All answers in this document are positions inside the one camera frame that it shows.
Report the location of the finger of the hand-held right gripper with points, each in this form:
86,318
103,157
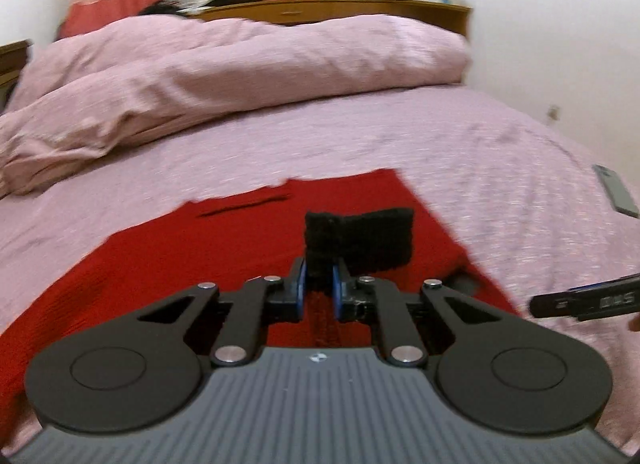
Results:
585,300

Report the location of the wooden headboard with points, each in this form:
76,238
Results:
425,14

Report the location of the bed with pink sheet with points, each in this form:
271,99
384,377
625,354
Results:
350,144

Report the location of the dark clothes pile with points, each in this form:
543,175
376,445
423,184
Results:
160,6

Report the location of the grey phone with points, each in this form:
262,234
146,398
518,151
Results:
617,191

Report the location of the pink duvet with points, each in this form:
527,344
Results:
225,74

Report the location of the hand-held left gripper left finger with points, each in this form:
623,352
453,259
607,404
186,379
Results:
301,286

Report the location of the dark wooden side furniture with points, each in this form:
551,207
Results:
12,64

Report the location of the red knit sweater black cuff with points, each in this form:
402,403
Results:
150,254

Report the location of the small pale object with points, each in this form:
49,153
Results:
452,0

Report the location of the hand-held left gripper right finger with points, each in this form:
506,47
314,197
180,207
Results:
336,290

